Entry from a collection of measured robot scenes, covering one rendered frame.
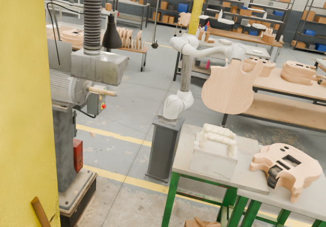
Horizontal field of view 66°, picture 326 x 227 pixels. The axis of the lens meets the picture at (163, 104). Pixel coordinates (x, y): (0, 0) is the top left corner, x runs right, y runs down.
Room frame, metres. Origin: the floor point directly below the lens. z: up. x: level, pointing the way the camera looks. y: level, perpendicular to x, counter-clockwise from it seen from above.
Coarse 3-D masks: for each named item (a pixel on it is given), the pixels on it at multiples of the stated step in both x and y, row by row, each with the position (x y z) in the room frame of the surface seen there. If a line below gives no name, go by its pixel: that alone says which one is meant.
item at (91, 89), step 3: (90, 87) 1.55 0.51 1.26; (93, 87) 1.55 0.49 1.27; (90, 90) 1.54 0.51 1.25; (93, 90) 1.54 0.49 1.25; (96, 90) 1.53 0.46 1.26; (99, 90) 1.53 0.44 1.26; (102, 90) 1.53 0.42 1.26; (105, 90) 1.54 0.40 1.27; (102, 93) 1.53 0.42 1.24; (105, 93) 1.52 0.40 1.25; (108, 93) 1.52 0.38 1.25; (111, 93) 1.52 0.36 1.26
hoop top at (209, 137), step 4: (204, 136) 1.27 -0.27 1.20; (208, 136) 1.26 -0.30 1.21; (212, 136) 1.27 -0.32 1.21; (216, 136) 1.27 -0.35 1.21; (212, 140) 1.26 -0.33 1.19; (216, 140) 1.25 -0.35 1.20; (220, 140) 1.25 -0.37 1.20; (224, 140) 1.25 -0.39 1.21; (228, 140) 1.25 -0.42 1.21; (232, 140) 1.25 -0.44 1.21; (228, 144) 1.24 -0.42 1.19; (232, 144) 1.24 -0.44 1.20
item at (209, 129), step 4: (204, 128) 1.36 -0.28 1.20; (208, 128) 1.35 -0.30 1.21; (212, 128) 1.36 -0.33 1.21; (212, 132) 1.34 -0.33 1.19; (216, 132) 1.33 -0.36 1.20; (220, 132) 1.33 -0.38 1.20; (224, 132) 1.33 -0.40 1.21; (228, 132) 1.34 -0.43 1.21; (228, 136) 1.32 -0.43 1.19; (232, 136) 1.32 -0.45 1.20
